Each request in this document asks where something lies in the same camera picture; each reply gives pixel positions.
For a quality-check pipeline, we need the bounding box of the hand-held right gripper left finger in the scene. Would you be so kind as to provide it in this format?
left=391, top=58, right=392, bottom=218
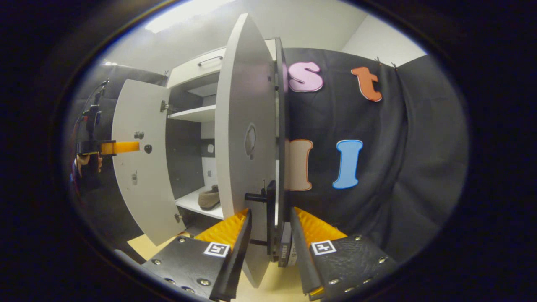
left=142, top=208, right=253, bottom=302

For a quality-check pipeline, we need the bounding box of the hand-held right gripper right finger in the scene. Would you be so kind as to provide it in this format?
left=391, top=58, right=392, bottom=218
left=289, top=207, right=398, bottom=300

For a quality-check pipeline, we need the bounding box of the white door with camera sticker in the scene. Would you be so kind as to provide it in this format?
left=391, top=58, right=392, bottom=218
left=111, top=79, right=187, bottom=247

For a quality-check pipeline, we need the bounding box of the white shoe cabinet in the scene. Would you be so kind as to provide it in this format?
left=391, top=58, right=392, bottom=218
left=111, top=13, right=288, bottom=290

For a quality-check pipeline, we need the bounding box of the brown fuzzy shoe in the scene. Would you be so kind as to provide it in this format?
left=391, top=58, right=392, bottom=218
left=198, top=185, right=221, bottom=211

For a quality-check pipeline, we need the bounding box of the white cabinet shelf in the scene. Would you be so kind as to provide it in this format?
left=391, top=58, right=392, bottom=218
left=188, top=83, right=219, bottom=98
left=168, top=105, right=216, bottom=123

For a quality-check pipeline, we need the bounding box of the white cabinet drawer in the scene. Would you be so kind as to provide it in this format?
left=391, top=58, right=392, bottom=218
left=167, top=40, right=277, bottom=89

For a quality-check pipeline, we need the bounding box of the black backdrop cloth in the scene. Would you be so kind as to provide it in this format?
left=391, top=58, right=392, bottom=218
left=279, top=47, right=468, bottom=263
left=69, top=63, right=168, bottom=246

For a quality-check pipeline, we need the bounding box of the black door handle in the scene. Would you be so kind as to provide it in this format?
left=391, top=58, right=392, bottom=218
left=245, top=180, right=278, bottom=256

